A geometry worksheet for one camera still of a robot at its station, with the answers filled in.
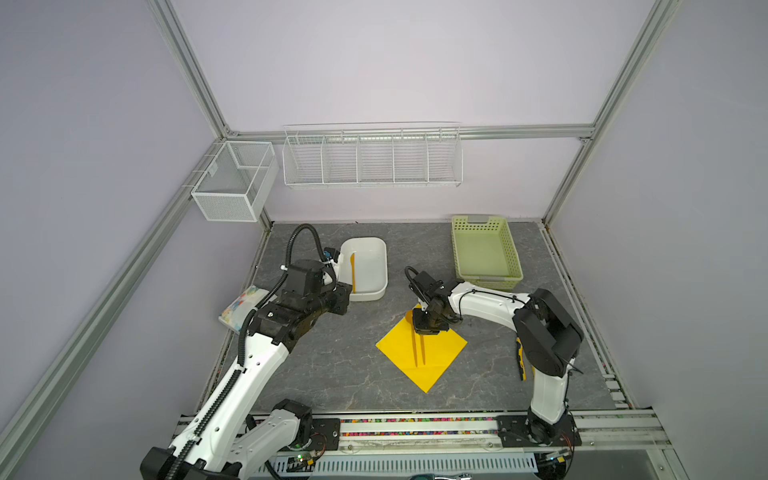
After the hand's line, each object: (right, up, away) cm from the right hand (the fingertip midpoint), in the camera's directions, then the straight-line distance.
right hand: (419, 333), depth 91 cm
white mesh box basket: (-61, +51, +12) cm, 81 cm away
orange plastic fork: (+1, -4, -4) cm, 5 cm away
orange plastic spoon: (-2, -2, -2) cm, 3 cm away
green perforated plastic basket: (+27, +24, +22) cm, 42 cm away
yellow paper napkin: (+6, -4, -5) cm, 8 cm away
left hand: (-20, +15, -16) cm, 30 cm away
